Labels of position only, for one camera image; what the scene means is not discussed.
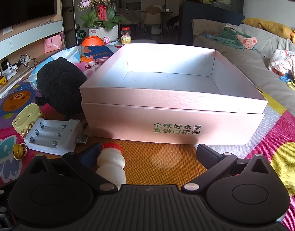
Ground white battery charger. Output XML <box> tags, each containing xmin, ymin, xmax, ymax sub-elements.
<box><xmin>24</xmin><ymin>118</ymin><xmax>83</xmax><ymax>156</ymax></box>

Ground yellow ball keychain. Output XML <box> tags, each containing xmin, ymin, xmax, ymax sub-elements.
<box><xmin>13</xmin><ymin>142</ymin><xmax>28</xmax><ymax>160</ymax></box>

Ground pink cloth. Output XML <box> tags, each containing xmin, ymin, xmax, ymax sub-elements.
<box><xmin>237</xmin><ymin>34</ymin><xmax>258</xmax><ymax>51</ymax></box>

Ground pink cardboard box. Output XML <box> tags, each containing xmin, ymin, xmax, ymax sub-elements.
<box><xmin>79</xmin><ymin>43</ymin><xmax>268</xmax><ymax>145</ymax></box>

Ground yellow pillow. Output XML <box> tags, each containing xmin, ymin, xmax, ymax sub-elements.
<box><xmin>242</xmin><ymin>18</ymin><xmax>293</xmax><ymax>39</ymax></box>

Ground silver usb plug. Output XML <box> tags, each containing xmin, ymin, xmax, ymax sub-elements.
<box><xmin>75</xmin><ymin>134</ymin><xmax>89</xmax><ymax>146</ymax></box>

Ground grey covered sofa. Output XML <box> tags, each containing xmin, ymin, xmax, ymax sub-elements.
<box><xmin>192</xmin><ymin>17</ymin><xmax>295</xmax><ymax>101</ymax></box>

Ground yellow toy padlock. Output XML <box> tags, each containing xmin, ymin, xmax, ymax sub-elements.
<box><xmin>12</xmin><ymin>103</ymin><xmax>43</xmax><ymax>133</ymax></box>

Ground clear jar with red lid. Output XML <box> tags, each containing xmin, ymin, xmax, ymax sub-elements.
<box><xmin>121</xmin><ymin>27</ymin><xmax>131</xmax><ymax>44</ymax></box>

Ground pink gift bag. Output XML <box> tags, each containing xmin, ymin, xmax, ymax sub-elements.
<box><xmin>43</xmin><ymin>34</ymin><xmax>64</xmax><ymax>53</ymax></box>

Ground green cloth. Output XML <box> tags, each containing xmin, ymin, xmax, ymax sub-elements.
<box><xmin>211</xmin><ymin>26</ymin><xmax>245</xmax><ymax>51</ymax></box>

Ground red paper tag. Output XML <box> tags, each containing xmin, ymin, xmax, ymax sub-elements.
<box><xmin>96</xmin><ymin>5</ymin><xmax>107</xmax><ymax>22</ymax></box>

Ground white blue toy vehicle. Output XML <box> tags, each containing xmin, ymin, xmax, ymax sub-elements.
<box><xmin>25</xmin><ymin>45</ymin><xmax>84</xmax><ymax>89</ymax></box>

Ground black television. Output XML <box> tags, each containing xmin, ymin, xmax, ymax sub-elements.
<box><xmin>0</xmin><ymin>0</ymin><xmax>58</xmax><ymax>33</ymax></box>

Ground white power strip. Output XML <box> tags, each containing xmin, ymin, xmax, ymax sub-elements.
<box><xmin>19</xmin><ymin>54</ymin><xmax>38</xmax><ymax>68</ymax></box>

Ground pink pig toy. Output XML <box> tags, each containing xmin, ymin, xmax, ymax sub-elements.
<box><xmin>74</xmin><ymin>59</ymin><xmax>102</xmax><ymax>77</ymax></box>

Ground white wooden tv cabinet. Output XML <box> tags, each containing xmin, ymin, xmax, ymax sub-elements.
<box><xmin>0</xmin><ymin>0</ymin><xmax>76</xmax><ymax>106</ymax></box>

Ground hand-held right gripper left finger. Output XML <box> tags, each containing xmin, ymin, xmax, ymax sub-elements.
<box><xmin>27</xmin><ymin>142</ymin><xmax>119</xmax><ymax>193</ymax></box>

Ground patterned baby blanket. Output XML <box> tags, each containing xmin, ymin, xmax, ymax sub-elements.
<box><xmin>268</xmin><ymin>49</ymin><xmax>295</xmax><ymax>92</ymax></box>

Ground beige dining chair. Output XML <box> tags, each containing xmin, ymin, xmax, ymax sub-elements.
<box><xmin>129</xmin><ymin>7</ymin><xmax>141</xmax><ymax>30</ymax></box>
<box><xmin>144</xmin><ymin>5</ymin><xmax>163</xmax><ymax>35</ymax></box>

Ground white low table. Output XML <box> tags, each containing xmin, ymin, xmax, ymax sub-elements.
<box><xmin>114</xmin><ymin>39</ymin><xmax>158</xmax><ymax>45</ymax></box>

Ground white electronic devices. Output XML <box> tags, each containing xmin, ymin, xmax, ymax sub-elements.
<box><xmin>1</xmin><ymin>58</ymin><xmax>18</xmax><ymax>75</ymax></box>

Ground pink orchid in white pot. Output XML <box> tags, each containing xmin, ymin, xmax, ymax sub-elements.
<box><xmin>78</xmin><ymin>0</ymin><xmax>126</xmax><ymax>45</ymax></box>

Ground white bottle with red cap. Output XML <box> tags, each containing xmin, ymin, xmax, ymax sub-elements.
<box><xmin>96</xmin><ymin>143</ymin><xmax>127</xmax><ymax>189</ymax></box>

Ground orange pumpkin bucket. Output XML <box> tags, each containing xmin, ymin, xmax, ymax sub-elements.
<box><xmin>81</xmin><ymin>36</ymin><xmax>105</xmax><ymax>47</ymax></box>

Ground blue pacifier clip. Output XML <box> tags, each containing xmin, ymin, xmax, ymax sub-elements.
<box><xmin>278</xmin><ymin>73</ymin><xmax>292</xmax><ymax>83</ymax></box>

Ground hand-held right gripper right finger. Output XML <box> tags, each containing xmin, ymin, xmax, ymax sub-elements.
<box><xmin>182</xmin><ymin>144</ymin><xmax>270</xmax><ymax>193</ymax></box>

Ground black plush toy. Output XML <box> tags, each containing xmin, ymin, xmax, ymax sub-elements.
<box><xmin>34</xmin><ymin>57</ymin><xmax>88</xmax><ymax>121</ymax></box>

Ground colourful cartoon play mat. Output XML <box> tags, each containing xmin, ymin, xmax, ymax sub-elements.
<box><xmin>0</xmin><ymin>43</ymin><xmax>295</xmax><ymax>231</ymax></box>

